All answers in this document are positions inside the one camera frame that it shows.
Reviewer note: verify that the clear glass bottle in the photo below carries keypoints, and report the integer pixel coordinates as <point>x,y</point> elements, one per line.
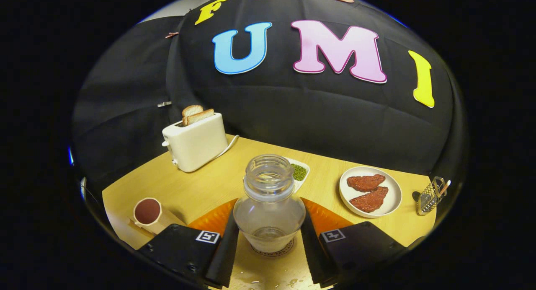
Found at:
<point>268,181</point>

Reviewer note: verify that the white round plate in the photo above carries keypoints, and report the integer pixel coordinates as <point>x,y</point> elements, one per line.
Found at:
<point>393,198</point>

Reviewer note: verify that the pink cloth clip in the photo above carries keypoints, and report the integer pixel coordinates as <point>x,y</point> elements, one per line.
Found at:
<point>171,34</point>

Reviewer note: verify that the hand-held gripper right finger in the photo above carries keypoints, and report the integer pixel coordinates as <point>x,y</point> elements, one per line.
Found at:
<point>314,256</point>

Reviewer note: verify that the brown meat patty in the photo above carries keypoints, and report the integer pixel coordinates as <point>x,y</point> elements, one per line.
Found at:
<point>369,200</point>
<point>365,182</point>

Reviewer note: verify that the toasted bread slice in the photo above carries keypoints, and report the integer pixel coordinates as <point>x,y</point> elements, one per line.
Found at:
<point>191,110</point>
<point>200,116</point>

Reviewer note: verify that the wooden table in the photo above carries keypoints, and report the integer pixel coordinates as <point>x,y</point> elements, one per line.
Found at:
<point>201,189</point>

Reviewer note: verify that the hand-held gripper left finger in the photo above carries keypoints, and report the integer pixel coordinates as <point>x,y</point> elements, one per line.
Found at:
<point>224,256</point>

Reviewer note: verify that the round cork coaster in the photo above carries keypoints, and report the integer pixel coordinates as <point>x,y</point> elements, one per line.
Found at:
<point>274,254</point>

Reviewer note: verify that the white toaster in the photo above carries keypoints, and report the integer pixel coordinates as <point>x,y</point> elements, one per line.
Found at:
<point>197,145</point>

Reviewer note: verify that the white divided grain dish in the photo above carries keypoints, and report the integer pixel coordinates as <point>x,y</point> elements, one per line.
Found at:
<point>299,172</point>

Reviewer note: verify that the silver metal clip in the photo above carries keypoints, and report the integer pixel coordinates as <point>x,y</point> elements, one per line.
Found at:
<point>164,104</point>

